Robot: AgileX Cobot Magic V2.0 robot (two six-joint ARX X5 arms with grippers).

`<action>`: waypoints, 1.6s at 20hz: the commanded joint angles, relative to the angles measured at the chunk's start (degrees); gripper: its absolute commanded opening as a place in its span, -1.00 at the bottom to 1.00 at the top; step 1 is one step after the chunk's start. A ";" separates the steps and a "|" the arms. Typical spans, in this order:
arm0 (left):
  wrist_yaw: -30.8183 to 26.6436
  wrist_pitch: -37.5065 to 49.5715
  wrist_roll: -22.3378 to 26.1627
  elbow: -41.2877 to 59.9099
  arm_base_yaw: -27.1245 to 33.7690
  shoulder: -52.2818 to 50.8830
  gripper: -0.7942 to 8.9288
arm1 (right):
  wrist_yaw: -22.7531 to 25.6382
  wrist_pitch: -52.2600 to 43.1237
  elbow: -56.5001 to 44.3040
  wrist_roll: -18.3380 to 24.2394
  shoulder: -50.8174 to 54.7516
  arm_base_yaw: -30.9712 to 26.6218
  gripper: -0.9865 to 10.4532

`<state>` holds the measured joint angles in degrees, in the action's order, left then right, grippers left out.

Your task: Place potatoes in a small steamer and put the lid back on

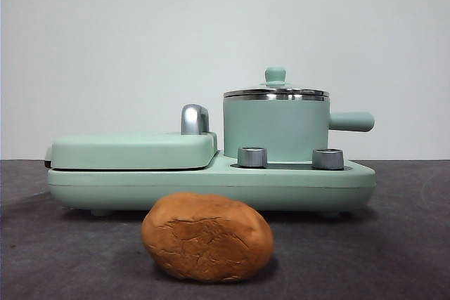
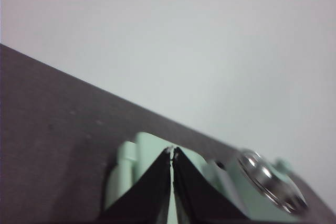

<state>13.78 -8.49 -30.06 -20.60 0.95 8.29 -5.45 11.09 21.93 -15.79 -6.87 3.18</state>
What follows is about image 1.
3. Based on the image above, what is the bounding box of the glass pot lid green knob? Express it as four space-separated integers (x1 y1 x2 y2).
223 65 330 98

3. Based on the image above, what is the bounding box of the brown potato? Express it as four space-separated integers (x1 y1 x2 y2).
141 192 275 283

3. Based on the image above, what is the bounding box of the silver control knob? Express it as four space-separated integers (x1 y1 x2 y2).
238 146 269 168
312 148 345 170

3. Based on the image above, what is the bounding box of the green breakfast machine base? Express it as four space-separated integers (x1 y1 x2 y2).
47 150 377 217

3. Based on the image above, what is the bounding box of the green hinged griddle cover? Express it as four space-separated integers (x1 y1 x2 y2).
44 130 219 171

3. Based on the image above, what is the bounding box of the black control panel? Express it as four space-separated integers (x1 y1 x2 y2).
229 161 356 172

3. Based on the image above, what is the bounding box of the silver griddle cover handle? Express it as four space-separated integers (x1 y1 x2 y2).
180 103 212 136

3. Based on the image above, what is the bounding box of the green pot with side handle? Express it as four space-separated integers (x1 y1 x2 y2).
222 93 375 163

